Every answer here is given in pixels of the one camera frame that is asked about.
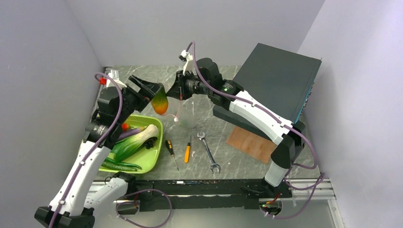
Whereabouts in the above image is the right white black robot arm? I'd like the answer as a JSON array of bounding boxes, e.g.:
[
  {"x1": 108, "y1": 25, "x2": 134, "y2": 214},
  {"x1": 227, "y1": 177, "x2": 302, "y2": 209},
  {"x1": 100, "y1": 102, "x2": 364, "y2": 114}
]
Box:
[{"x1": 167, "y1": 55, "x2": 315, "y2": 197}]

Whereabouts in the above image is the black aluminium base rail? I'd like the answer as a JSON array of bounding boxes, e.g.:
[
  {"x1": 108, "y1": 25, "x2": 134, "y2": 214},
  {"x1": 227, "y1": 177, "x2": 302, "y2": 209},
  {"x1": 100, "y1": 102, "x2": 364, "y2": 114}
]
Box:
[{"x1": 50, "y1": 172, "x2": 345, "y2": 228}]

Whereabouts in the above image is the black yellow screwdriver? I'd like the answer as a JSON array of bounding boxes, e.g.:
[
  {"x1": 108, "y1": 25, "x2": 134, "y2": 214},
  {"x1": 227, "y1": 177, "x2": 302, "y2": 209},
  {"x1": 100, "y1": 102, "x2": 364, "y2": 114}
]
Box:
[{"x1": 165, "y1": 140, "x2": 179, "y2": 170}]

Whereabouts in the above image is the purple eggplant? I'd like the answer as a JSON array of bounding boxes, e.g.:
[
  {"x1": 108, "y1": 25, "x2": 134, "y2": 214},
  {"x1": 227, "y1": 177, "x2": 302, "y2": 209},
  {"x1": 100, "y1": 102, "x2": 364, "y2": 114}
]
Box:
[{"x1": 117, "y1": 126, "x2": 146, "y2": 141}]

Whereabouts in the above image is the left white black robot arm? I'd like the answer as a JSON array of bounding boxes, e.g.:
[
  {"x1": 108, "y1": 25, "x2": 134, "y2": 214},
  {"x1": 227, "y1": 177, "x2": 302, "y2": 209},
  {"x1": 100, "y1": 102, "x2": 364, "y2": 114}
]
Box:
[{"x1": 34, "y1": 73, "x2": 163, "y2": 228}]

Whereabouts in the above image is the green bok choy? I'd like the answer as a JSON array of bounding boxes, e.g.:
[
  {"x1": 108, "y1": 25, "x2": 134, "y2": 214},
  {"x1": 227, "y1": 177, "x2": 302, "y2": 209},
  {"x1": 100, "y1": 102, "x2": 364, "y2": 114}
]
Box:
[{"x1": 112, "y1": 124, "x2": 160, "y2": 162}]

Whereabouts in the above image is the large dark grey box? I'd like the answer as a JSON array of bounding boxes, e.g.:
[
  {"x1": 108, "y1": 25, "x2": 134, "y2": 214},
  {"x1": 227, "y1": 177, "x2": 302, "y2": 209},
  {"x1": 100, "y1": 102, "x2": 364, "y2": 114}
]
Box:
[{"x1": 212, "y1": 43, "x2": 322, "y2": 139}]

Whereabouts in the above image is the silver open-end wrench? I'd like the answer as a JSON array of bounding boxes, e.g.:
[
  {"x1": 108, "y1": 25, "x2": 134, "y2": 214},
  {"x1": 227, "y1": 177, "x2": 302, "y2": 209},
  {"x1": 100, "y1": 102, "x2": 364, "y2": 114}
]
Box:
[{"x1": 197, "y1": 132, "x2": 221, "y2": 174}]

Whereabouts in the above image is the red bell pepper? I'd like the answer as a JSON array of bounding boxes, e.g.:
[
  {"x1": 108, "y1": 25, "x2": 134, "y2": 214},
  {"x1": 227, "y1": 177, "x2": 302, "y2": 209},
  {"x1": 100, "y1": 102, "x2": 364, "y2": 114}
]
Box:
[{"x1": 122, "y1": 123, "x2": 130, "y2": 132}]

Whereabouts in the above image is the clear zip top bag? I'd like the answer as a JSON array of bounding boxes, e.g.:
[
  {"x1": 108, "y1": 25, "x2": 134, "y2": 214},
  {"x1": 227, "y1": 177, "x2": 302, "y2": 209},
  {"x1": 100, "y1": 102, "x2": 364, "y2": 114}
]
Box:
[{"x1": 163, "y1": 97, "x2": 188, "y2": 124}]

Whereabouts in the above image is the green orange mango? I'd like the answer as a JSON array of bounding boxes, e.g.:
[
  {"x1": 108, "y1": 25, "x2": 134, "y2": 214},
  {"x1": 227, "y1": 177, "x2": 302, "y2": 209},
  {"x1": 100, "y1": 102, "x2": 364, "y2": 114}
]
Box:
[{"x1": 151, "y1": 88, "x2": 169, "y2": 115}]

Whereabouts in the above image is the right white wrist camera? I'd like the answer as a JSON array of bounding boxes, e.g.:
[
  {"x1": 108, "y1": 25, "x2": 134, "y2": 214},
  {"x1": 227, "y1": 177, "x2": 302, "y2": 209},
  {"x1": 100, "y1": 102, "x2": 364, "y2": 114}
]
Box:
[{"x1": 179, "y1": 49, "x2": 195, "y2": 75}]

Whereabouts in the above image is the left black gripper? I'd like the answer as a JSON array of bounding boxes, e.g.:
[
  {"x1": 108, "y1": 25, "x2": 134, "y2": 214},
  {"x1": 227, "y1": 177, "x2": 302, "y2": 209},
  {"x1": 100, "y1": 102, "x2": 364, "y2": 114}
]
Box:
[{"x1": 117, "y1": 75, "x2": 163, "y2": 124}]

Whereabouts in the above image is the dark green cucumber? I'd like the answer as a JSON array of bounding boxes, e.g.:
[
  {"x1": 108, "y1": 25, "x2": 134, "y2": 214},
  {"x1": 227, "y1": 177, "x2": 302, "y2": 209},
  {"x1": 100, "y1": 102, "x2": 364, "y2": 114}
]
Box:
[{"x1": 101, "y1": 160, "x2": 142, "y2": 171}]

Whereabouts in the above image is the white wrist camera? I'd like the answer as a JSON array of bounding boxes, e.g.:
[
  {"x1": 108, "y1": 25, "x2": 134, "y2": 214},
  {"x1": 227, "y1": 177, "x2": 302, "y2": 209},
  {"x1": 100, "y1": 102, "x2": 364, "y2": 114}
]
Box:
[
  {"x1": 179, "y1": 49, "x2": 195, "y2": 75},
  {"x1": 95, "y1": 69, "x2": 127, "y2": 89}
]

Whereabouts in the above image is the green plastic tray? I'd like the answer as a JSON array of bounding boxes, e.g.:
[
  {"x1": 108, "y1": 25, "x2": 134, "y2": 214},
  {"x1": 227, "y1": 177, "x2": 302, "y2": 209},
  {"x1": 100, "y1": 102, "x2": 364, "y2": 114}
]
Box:
[{"x1": 99, "y1": 115, "x2": 163, "y2": 174}]

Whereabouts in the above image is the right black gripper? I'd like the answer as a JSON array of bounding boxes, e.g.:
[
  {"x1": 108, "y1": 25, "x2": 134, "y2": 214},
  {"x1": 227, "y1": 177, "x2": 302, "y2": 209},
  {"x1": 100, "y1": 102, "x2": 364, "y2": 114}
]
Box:
[{"x1": 166, "y1": 69, "x2": 211, "y2": 101}]

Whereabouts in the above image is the brown wooden board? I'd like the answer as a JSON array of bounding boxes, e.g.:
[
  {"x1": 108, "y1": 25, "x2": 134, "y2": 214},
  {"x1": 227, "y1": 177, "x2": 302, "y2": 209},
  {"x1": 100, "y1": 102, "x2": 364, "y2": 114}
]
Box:
[{"x1": 226, "y1": 126, "x2": 276, "y2": 164}]

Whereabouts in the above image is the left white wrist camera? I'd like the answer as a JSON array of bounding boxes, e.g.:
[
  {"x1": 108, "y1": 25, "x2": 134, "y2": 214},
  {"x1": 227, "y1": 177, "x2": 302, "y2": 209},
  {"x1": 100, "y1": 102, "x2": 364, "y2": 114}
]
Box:
[{"x1": 95, "y1": 69, "x2": 127, "y2": 89}]

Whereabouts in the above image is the black grape bunch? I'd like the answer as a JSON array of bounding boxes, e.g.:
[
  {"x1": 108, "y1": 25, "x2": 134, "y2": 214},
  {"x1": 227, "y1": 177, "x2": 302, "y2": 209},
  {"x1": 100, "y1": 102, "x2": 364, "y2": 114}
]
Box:
[{"x1": 143, "y1": 137, "x2": 158, "y2": 149}]

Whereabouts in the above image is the orange utility knife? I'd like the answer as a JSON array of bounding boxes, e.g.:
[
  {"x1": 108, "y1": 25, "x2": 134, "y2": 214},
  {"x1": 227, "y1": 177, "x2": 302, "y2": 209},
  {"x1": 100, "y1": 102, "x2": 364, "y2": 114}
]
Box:
[{"x1": 184, "y1": 135, "x2": 192, "y2": 163}]

